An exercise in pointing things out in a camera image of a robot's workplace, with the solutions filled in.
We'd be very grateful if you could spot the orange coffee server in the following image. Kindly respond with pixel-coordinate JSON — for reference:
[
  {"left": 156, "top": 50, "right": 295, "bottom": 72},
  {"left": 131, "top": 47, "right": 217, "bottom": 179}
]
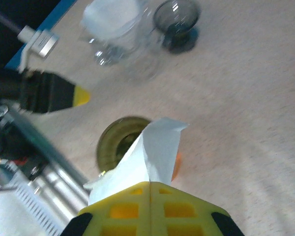
[{"left": 171, "top": 151, "right": 183, "bottom": 183}]

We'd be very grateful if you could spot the olive green coffee dripper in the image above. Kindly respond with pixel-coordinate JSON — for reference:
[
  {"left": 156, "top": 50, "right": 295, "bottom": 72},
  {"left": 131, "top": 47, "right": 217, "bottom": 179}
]
[{"left": 95, "top": 115, "right": 153, "bottom": 176}]

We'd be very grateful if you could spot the slotted cable duct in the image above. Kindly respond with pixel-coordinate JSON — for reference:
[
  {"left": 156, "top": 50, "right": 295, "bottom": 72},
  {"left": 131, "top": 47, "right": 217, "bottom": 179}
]
[{"left": 0, "top": 183, "right": 64, "bottom": 236}]

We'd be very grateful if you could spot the clear coffee server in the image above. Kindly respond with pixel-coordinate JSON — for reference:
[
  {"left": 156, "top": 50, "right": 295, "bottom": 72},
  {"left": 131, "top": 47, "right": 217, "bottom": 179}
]
[{"left": 88, "top": 29, "right": 148, "bottom": 67}]

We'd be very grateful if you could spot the aluminium mounting rail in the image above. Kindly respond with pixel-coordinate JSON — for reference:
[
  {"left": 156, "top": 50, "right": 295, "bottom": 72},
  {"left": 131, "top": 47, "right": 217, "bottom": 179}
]
[{"left": 22, "top": 157, "right": 91, "bottom": 212}]

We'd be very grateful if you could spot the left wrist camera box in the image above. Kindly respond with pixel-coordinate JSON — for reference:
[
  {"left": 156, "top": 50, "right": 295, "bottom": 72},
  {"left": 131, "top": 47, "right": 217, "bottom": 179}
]
[{"left": 16, "top": 25, "right": 61, "bottom": 72}]

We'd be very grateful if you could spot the smoke grey coffee dripper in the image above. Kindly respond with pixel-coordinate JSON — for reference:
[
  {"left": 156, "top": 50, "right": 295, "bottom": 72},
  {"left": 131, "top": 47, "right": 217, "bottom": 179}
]
[{"left": 153, "top": 0, "right": 203, "bottom": 54}]

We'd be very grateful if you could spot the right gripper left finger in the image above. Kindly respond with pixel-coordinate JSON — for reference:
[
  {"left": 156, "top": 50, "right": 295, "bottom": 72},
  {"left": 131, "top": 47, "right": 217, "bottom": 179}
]
[{"left": 63, "top": 181, "right": 151, "bottom": 236}]

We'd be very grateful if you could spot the white paper coffee filter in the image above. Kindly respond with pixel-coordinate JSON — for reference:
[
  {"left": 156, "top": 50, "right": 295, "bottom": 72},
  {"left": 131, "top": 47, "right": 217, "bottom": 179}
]
[
  {"left": 80, "top": 0, "right": 142, "bottom": 40},
  {"left": 83, "top": 117, "right": 189, "bottom": 206}
]

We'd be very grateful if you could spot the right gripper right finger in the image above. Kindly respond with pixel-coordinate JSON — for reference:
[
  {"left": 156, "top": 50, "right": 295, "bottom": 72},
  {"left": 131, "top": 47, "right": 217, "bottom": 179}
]
[{"left": 149, "top": 181, "right": 246, "bottom": 236}]

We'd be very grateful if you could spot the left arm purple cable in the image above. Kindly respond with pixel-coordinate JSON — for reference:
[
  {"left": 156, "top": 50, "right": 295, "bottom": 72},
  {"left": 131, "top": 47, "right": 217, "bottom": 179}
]
[{"left": 0, "top": 4, "right": 24, "bottom": 34}]

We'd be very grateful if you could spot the clear coffee dripper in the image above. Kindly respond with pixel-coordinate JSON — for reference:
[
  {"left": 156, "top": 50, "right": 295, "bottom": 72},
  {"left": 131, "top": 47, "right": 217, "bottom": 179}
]
[{"left": 79, "top": 0, "right": 148, "bottom": 50}]

